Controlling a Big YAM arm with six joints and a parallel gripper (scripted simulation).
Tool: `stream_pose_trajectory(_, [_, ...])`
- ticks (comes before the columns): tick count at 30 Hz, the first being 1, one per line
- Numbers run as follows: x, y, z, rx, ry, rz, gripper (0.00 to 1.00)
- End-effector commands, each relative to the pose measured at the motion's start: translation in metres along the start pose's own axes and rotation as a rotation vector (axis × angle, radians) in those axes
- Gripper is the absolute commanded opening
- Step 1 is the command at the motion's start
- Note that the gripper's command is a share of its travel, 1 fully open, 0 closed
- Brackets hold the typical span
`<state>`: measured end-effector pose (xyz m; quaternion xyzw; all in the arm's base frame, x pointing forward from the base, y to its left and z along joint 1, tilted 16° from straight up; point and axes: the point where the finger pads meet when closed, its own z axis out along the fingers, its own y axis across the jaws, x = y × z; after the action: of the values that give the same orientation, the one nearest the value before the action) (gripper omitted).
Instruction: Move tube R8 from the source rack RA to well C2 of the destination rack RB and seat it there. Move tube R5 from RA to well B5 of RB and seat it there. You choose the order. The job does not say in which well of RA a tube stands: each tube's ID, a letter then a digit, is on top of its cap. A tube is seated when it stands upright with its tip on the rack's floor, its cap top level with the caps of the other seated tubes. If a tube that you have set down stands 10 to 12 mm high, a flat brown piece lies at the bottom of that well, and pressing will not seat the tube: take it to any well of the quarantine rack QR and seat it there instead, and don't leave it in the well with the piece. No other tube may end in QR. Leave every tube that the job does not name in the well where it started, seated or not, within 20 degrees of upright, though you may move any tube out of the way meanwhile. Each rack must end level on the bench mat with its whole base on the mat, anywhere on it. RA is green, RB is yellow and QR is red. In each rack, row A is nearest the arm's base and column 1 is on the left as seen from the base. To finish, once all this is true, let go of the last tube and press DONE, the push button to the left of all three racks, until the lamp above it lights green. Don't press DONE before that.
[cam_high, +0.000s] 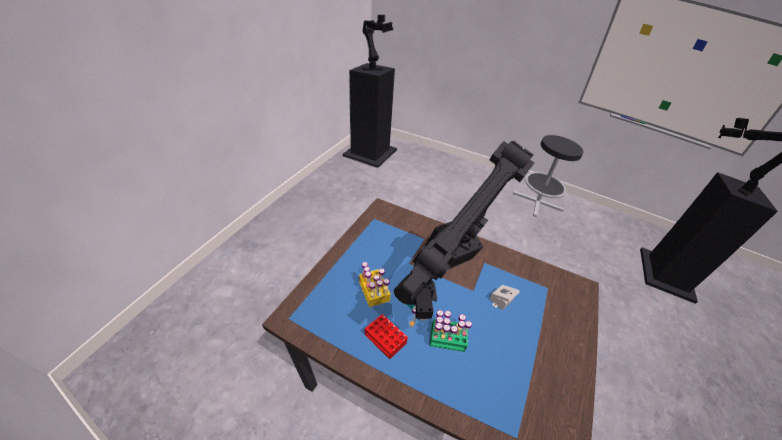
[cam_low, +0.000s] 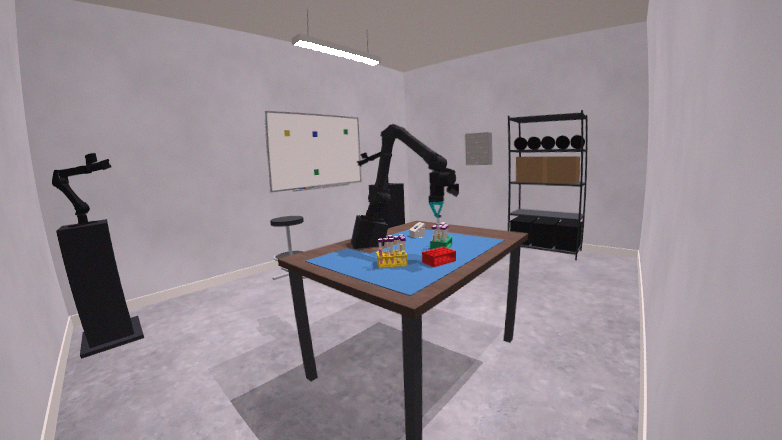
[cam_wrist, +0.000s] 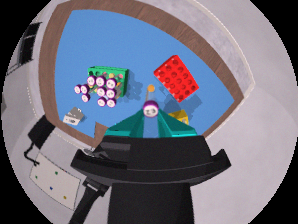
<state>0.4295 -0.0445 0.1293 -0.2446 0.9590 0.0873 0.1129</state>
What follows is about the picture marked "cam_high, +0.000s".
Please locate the red rack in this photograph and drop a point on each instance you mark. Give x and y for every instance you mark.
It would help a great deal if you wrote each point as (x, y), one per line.
(396, 342)

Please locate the green tube rack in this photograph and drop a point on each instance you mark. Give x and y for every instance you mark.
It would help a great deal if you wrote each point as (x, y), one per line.
(451, 345)

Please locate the blue bench mat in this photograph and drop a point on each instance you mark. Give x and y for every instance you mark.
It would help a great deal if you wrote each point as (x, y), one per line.
(488, 382)

